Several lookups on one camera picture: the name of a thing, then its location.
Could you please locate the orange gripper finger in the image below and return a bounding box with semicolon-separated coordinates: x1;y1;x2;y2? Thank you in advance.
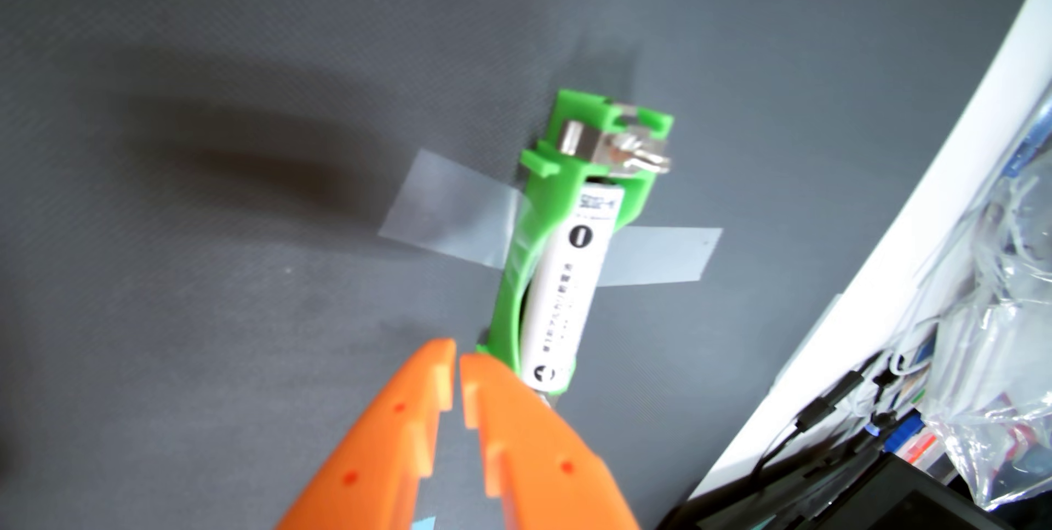
459;352;642;530
275;338;457;530

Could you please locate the white cylindrical battery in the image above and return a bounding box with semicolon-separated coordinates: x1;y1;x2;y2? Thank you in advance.
519;182;627;387

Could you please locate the green battery holder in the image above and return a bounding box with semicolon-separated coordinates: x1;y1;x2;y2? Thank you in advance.
477;88;675;397

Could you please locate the dark grey mat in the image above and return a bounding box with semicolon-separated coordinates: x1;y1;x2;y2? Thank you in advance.
0;0;1052;530

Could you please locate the translucent tape strip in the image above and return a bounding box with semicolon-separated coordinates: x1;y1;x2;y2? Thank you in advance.
378;147;724;287

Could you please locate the blue and red packet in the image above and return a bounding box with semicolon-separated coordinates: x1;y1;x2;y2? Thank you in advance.
896;411;946;465

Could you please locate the clear plastic bag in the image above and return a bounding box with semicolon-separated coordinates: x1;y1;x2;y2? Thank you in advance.
920;86;1052;512

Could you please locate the black cable with adapter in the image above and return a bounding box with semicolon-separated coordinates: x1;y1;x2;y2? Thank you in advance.
752;366;872;498

